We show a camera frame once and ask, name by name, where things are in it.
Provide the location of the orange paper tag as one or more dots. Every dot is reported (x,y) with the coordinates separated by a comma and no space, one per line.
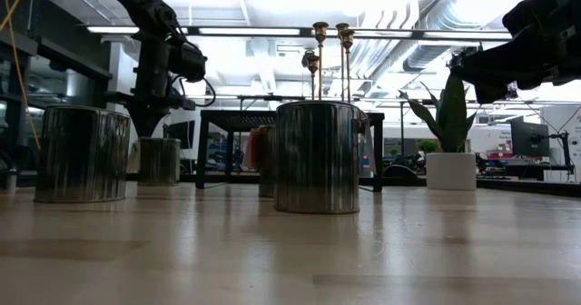
(252,148)

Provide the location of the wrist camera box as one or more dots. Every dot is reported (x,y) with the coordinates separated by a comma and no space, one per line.
(544,10)
(193,62)

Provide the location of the orange label candle tin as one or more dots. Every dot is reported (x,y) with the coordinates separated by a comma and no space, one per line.
(268,160)

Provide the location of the medium gold candlestick holder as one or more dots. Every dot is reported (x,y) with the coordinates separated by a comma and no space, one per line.
(321,32)
(348,39)

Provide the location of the ceiling light strip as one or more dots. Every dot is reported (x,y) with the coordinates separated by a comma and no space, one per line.
(249,31)
(113,29)
(454,35)

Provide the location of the black perforated metal shelf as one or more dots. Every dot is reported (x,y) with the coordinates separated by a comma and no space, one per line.
(227,120)

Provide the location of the cake label candle tin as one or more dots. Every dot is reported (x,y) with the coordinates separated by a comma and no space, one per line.
(159,162)

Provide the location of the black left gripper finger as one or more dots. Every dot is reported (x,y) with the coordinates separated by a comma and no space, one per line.
(161,121)
(144,121)

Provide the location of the silver candle tin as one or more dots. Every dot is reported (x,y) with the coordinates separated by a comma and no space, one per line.
(81,155)
(318,160)

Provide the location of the white plant pot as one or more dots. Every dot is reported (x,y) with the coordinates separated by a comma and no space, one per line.
(451,171)

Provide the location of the silver ventilation duct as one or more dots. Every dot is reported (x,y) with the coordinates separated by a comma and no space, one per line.
(436,19)

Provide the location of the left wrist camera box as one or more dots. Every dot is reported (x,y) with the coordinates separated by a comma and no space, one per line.
(193,62)

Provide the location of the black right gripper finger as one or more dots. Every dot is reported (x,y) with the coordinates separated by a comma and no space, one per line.
(522,69)
(472,66)

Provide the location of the small background green plant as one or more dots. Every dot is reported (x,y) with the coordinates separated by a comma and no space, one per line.
(429,147)

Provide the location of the green snake plant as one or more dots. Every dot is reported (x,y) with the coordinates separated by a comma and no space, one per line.
(449,114)

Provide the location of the black computer monitor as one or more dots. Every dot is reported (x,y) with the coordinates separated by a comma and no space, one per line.
(528,139)
(187,132)

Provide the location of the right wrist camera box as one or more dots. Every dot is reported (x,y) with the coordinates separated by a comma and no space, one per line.
(544,10)

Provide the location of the short gold candlestick holder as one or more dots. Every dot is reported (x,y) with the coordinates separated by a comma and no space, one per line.
(313,63)

